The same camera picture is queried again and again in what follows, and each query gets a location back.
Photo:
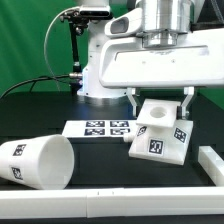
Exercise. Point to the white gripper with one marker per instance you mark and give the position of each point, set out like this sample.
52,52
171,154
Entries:
196,60

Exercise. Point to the white lamp base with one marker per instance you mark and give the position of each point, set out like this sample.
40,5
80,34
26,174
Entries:
160,136

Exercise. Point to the white conical lamp shade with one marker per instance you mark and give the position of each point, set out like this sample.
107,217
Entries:
45,162

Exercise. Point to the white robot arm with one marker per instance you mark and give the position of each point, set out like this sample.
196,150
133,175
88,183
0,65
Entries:
158,44

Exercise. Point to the marker sheet on table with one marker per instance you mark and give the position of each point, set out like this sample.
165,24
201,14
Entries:
98,128

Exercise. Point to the white right rail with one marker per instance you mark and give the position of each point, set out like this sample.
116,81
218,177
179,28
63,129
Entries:
212,164

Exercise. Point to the white rail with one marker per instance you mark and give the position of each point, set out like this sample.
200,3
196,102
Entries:
111,202
212,164

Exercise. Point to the white front rail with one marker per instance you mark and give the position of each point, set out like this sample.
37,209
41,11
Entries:
111,202

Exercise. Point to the black camera on stand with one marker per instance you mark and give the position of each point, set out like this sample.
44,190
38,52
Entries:
95,12

